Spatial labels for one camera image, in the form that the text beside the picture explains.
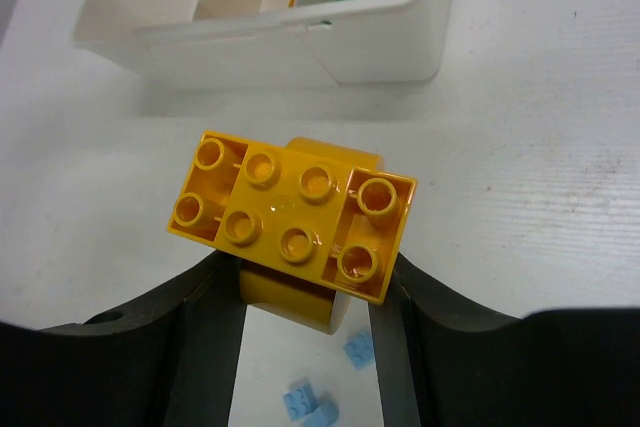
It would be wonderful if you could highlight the white divided container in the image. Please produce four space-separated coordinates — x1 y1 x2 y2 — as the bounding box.
73 0 451 90

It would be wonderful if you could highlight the light blue small lego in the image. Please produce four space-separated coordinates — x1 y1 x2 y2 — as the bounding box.
282 381 318 422
302 401 339 427
343 330 375 370

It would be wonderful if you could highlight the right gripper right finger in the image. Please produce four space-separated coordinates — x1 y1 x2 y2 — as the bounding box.
369 257 639 426

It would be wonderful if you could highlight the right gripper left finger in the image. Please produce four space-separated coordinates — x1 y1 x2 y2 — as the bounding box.
1 252 246 426

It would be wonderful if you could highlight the yellow arched lego brick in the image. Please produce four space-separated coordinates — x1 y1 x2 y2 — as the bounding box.
168 131 417 333

